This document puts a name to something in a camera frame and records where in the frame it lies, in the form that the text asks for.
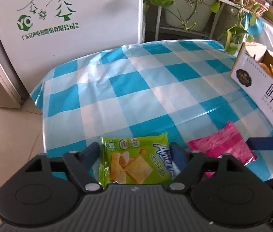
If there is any white cardboard box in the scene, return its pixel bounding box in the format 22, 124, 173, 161
230, 42, 273, 132

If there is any green snack packet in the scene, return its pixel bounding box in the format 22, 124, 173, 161
98, 132, 176, 190

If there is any white metal plant stand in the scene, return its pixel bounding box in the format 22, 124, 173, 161
154, 0, 238, 41

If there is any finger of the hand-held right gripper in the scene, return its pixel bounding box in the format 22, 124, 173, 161
246, 126, 273, 152

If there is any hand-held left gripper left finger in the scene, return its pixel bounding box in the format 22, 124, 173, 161
22, 141, 103, 194

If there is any white refrigerator with tree print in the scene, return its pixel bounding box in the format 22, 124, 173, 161
0, 0, 147, 99

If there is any orange snack bag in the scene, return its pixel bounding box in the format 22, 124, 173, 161
258, 62, 273, 83

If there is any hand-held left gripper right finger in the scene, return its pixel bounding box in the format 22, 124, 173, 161
167, 141, 250, 194

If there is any pink snack packet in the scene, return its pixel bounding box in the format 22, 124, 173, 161
187, 120, 258, 178

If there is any grey refrigerator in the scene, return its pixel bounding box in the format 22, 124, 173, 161
0, 0, 29, 109

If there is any wicker basket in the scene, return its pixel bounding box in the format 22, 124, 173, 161
233, 0, 269, 16

